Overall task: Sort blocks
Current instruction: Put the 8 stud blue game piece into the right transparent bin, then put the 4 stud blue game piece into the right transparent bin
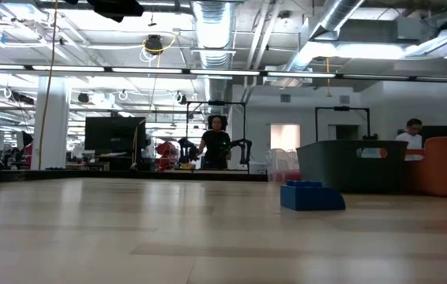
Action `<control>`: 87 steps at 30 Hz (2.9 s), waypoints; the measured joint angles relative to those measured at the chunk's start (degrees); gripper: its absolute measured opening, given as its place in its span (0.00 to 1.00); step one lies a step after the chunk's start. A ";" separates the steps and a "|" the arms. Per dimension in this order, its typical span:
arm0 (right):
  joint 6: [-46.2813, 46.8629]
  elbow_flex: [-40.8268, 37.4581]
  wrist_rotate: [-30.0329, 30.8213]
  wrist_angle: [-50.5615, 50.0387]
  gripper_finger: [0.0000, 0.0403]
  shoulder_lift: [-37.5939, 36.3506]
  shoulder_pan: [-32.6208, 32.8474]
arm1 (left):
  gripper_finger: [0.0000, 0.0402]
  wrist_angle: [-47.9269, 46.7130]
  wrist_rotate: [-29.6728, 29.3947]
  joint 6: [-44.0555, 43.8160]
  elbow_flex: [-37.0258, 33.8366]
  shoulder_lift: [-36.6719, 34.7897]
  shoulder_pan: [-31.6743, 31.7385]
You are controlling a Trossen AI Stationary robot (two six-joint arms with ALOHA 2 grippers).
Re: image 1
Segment white building column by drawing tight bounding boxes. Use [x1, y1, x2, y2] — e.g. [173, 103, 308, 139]
[32, 77, 70, 170]

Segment person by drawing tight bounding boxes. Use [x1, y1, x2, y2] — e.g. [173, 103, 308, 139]
[197, 114, 233, 171]
[394, 118, 424, 162]

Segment smooth round metal duct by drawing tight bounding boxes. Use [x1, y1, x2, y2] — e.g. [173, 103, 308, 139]
[285, 0, 366, 73]

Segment clear bin with red blocks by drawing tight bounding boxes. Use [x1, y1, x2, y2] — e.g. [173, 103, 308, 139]
[265, 148, 303, 184]

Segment yellow extension cable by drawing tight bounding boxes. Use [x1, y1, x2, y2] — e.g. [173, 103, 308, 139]
[37, 0, 59, 170]

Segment black ceiling cable reel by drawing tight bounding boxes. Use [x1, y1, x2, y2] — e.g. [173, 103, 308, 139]
[143, 33, 166, 55]

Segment long ceiling light bar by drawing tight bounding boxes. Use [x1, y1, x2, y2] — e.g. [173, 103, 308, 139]
[0, 62, 447, 84]

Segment dark green plastic bin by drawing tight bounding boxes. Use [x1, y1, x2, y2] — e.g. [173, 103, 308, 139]
[296, 139, 410, 195]

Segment black aluminium table frame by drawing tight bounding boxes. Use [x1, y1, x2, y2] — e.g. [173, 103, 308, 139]
[0, 168, 269, 185]

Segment black background monitors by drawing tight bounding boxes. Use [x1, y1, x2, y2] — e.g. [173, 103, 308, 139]
[396, 125, 447, 149]

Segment large black monitor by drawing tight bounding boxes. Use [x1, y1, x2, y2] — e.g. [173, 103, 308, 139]
[84, 115, 147, 171]

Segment ribbed silver air duct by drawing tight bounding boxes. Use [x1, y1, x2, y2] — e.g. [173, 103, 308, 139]
[190, 0, 235, 104]

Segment blue toy brick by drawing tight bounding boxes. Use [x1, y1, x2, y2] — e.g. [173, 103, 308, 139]
[279, 179, 347, 212]

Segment red chair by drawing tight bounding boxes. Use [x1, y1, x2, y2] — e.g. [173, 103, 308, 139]
[155, 140, 179, 172]

